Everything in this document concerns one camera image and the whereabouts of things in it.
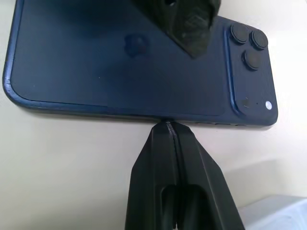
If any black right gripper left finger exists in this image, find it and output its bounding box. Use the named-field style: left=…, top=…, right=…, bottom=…
left=124, top=121, right=180, bottom=230

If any dark blue smartphone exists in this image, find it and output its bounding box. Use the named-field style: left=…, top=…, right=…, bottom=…
left=2, top=0, right=279, bottom=127

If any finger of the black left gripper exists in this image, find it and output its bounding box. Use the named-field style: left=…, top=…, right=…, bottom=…
left=130, top=0, right=223, bottom=59

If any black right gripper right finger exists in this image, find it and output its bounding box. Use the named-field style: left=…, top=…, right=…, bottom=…
left=168, top=121, right=246, bottom=230

